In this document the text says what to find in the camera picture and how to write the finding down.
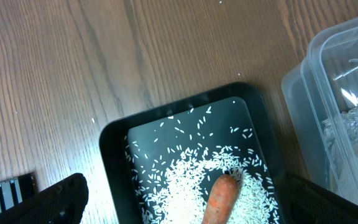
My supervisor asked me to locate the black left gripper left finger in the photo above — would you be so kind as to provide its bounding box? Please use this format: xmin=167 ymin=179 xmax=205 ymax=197
xmin=0 ymin=173 xmax=89 ymax=224

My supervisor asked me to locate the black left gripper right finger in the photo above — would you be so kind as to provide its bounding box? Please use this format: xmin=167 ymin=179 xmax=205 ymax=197
xmin=280 ymin=174 xmax=358 ymax=224

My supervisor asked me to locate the orange carrot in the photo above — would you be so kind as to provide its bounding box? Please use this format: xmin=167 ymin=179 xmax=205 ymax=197
xmin=202 ymin=174 xmax=239 ymax=224

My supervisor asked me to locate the white rice pile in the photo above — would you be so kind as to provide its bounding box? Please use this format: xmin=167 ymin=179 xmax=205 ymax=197
xmin=124 ymin=101 xmax=281 ymax=223

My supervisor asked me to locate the clear plastic bin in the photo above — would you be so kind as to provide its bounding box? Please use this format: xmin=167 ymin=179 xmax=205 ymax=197
xmin=282 ymin=18 xmax=358 ymax=205

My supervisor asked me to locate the black rectangular tray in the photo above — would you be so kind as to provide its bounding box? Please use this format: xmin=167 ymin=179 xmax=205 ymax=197
xmin=99 ymin=82 xmax=285 ymax=223

